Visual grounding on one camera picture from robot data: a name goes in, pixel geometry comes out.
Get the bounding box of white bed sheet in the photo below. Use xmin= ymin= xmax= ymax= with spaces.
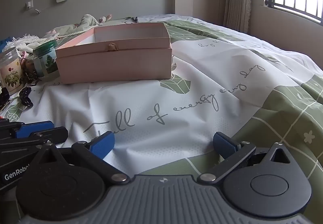
xmin=137 ymin=13 xmax=323 ymax=71

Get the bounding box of white plush towel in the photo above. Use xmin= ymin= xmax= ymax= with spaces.
xmin=47 ymin=14 xmax=99 ymax=37

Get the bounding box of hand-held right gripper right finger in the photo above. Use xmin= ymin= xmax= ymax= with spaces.
xmin=197 ymin=132 xmax=299 ymax=184

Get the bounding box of white wall socket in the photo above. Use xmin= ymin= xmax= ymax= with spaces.
xmin=26 ymin=0 xmax=41 ymax=15

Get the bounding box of printed play mat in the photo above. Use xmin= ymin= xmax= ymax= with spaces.
xmin=108 ymin=16 xmax=165 ymax=28

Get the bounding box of green checked printed bedspread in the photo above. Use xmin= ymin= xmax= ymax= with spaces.
xmin=0 ymin=19 xmax=323 ymax=224

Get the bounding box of white fringed cloth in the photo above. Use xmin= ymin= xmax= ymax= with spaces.
xmin=11 ymin=34 xmax=48 ymax=54

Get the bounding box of brown leopard scrunchie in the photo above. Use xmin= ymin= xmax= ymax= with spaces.
xmin=20 ymin=58 xmax=42 ymax=85

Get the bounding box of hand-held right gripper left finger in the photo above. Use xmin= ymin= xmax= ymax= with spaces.
xmin=33 ymin=131 xmax=129 ymax=184

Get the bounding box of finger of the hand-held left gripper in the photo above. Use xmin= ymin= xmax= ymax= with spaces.
xmin=0 ymin=118 xmax=55 ymax=139
xmin=0 ymin=126 xmax=68 ymax=151

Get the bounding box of green lid glass jar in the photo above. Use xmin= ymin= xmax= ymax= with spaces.
xmin=33 ymin=39 xmax=61 ymax=78

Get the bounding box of beige lid floral glass jar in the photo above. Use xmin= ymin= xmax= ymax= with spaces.
xmin=0 ymin=47 xmax=27 ymax=95

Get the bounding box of pink cardboard box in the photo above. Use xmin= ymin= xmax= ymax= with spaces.
xmin=55 ymin=22 xmax=173 ymax=85

